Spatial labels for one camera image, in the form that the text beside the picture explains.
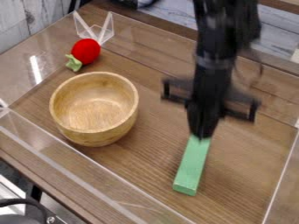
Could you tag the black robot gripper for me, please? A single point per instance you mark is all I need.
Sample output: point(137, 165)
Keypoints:
point(210, 98)

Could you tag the green rectangular wooden block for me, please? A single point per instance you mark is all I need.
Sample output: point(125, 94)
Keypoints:
point(189, 175)

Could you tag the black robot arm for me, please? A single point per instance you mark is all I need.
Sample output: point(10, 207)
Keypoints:
point(229, 26)

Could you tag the brown wooden bowl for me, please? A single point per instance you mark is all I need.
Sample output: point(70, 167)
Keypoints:
point(94, 108)

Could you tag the red plush strawberry toy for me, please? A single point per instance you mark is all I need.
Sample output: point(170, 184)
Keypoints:
point(83, 54)

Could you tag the clear acrylic corner bracket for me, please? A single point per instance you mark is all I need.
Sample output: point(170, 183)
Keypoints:
point(101, 33)

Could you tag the clear acrylic front wall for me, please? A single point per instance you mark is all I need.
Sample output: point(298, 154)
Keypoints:
point(85, 186)

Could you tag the black metal table frame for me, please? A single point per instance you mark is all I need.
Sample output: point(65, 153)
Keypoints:
point(39, 211)

